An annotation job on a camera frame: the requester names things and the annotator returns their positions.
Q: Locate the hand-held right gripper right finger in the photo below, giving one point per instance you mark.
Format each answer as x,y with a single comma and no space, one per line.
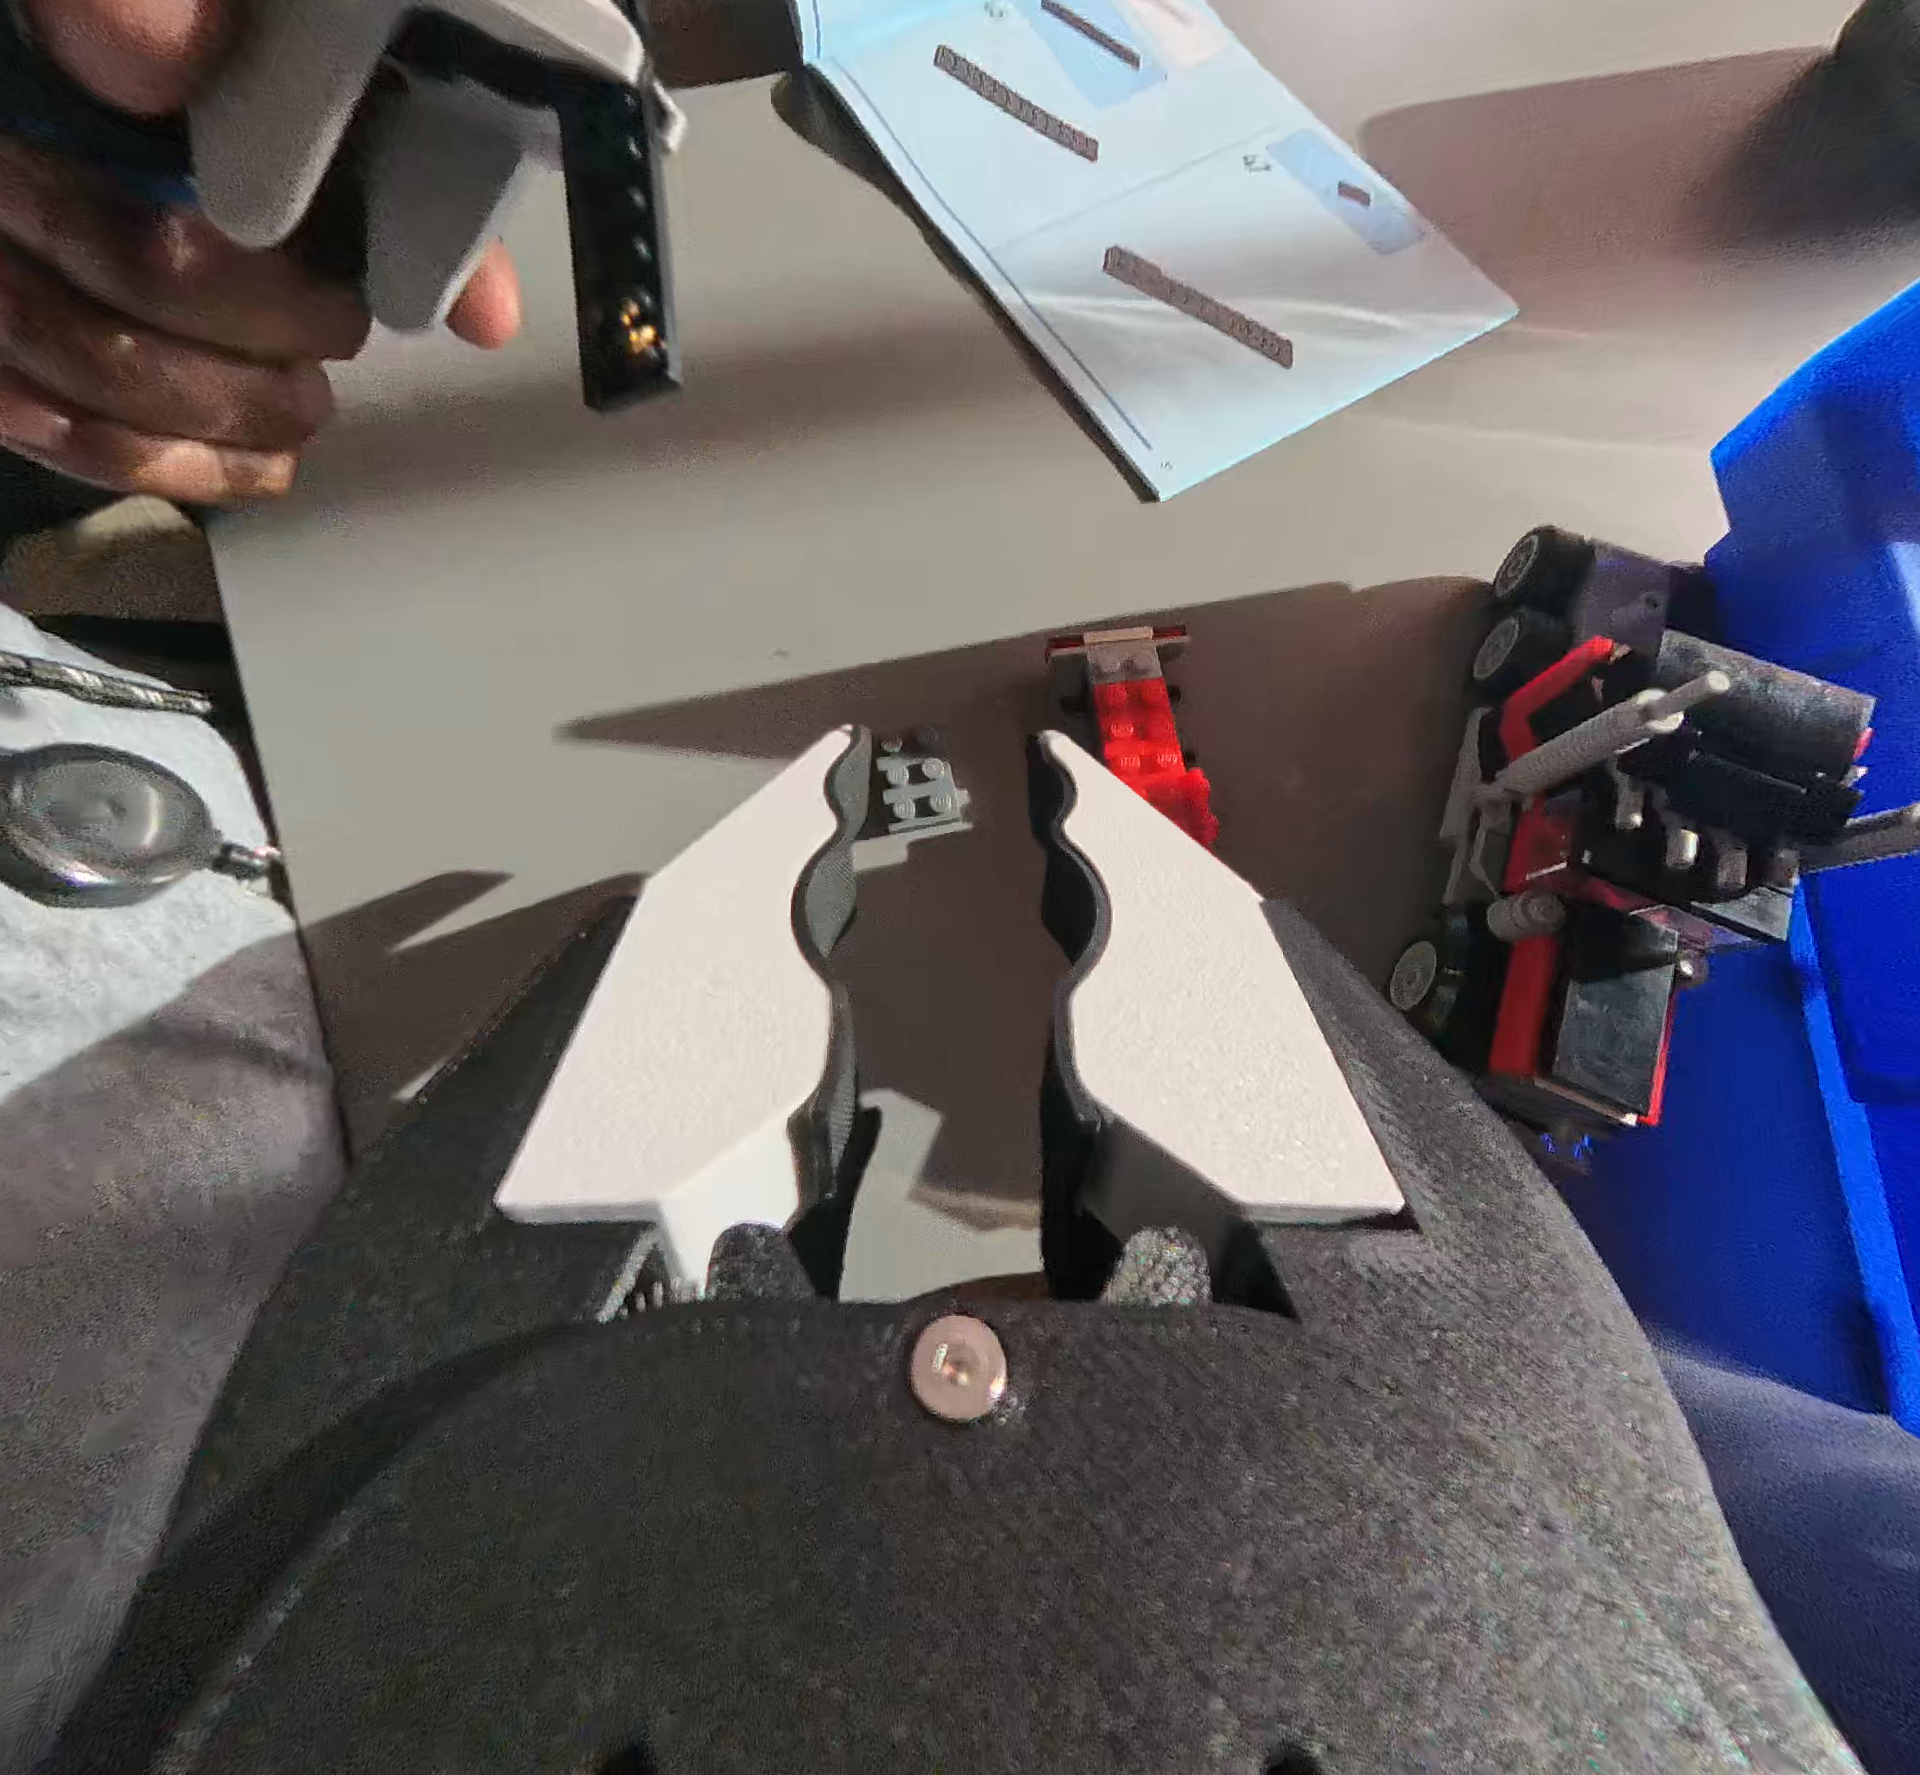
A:
1215,1041

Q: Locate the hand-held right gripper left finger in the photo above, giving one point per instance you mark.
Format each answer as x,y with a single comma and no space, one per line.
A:
674,1041

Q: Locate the small red brick assembly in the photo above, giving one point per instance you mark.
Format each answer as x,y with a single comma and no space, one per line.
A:
1132,727

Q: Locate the small dark grey brick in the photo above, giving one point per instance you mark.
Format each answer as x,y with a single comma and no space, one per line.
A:
923,793

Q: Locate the long black brick plate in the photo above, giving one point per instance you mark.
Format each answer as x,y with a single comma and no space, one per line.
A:
623,275

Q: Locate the light blue instruction booklet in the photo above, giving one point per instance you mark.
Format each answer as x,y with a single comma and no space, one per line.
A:
1050,231

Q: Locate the blue plastic bin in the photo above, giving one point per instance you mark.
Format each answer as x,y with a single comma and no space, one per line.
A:
1844,485

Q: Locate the grey desk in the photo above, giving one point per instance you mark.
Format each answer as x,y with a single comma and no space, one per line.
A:
751,531

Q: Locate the person's left hand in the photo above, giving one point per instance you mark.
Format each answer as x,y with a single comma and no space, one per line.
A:
150,365

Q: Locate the red and black toy truck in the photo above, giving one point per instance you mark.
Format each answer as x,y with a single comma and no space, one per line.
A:
1590,907

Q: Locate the person's grey sweatshirt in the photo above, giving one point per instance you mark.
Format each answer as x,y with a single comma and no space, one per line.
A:
90,997

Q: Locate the black cube device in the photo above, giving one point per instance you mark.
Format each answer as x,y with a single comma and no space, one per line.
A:
1860,111

